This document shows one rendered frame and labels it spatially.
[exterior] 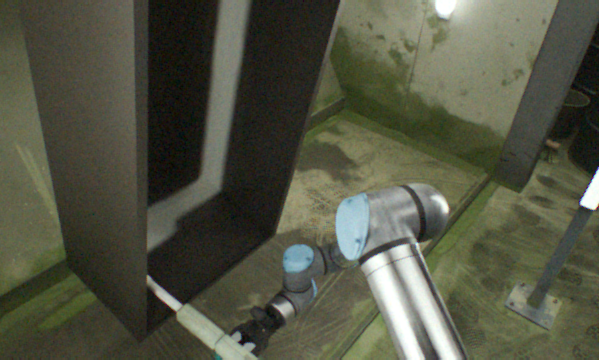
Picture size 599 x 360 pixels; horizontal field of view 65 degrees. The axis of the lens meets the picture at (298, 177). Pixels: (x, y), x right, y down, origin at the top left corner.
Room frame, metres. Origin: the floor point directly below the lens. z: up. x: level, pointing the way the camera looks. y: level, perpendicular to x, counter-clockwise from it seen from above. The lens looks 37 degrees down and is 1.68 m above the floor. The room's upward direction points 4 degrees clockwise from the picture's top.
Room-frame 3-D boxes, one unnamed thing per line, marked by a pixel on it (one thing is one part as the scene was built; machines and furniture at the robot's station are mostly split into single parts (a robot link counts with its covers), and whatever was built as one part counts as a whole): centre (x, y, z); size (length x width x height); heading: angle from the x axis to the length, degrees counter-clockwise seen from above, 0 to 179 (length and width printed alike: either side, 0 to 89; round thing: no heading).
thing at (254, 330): (0.84, 0.08, 0.49); 0.12 x 0.08 x 0.09; 145
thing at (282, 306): (0.90, 0.03, 0.49); 0.10 x 0.05 x 0.09; 55
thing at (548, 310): (1.41, -1.10, 0.01); 0.20 x 0.20 x 0.01; 53
